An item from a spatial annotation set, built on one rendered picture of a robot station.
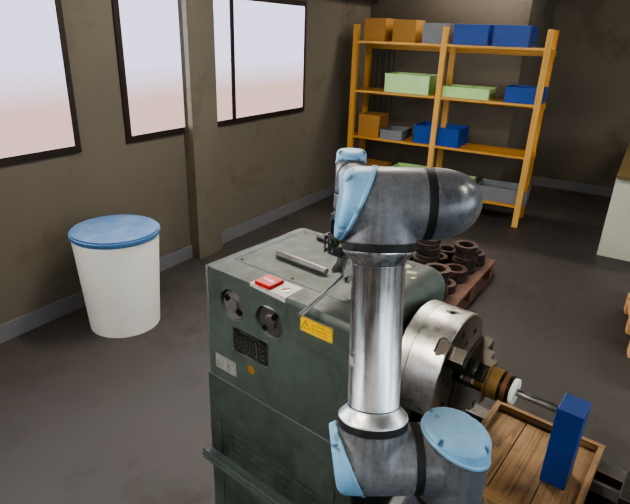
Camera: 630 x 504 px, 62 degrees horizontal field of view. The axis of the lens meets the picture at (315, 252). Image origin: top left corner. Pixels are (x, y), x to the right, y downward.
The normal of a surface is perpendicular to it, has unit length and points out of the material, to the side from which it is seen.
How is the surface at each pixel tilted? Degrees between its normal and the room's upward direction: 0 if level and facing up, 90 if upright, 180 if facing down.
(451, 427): 7
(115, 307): 94
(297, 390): 90
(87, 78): 90
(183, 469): 0
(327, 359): 90
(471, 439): 7
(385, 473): 70
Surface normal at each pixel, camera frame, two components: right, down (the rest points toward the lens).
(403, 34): -0.48, 0.33
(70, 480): 0.04, -0.92
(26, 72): 0.85, 0.23
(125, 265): 0.47, 0.41
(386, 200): 0.05, 0.01
